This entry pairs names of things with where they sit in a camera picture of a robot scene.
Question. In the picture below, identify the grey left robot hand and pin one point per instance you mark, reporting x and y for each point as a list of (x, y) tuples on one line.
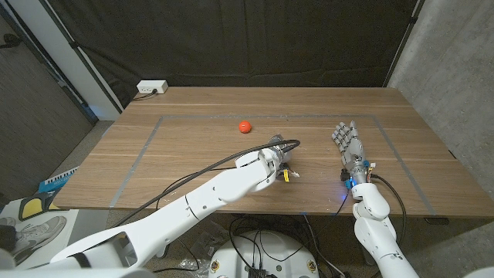
[(283, 154)]

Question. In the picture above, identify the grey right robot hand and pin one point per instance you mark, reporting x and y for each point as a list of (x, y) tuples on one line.
[(351, 148)]

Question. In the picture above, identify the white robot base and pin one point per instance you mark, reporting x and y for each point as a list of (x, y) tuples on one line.
[(266, 255)]

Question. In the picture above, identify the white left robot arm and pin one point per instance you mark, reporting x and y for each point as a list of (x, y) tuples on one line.
[(193, 201)]

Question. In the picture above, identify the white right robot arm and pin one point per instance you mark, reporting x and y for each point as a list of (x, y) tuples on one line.
[(376, 231)]

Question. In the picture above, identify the orange ball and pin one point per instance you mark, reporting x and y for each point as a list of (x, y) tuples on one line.
[(245, 126)]

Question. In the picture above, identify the grey tape rectangle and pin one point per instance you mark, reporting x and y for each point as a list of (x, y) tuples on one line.
[(270, 116)]

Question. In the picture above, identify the clear plastic bag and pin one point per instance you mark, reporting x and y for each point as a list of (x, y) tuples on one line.
[(210, 247)]

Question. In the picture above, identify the black backdrop stand pole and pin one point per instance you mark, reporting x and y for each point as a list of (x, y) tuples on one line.
[(83, 58), (403, 38)]

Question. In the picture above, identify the black backdrop curtain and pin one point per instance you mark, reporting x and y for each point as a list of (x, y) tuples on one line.
[(231, 38)]

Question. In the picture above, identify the white power strip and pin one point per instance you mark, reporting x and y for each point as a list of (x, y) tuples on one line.
[(152, 86)]

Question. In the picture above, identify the blue booklet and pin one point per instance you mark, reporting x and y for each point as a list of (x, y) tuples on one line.
[(58, 180)]

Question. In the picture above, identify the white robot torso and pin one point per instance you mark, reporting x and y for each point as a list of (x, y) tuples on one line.
[(77, 273)]

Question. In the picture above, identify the sneaker print poster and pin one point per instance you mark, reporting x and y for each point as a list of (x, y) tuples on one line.
[(38, 231)]

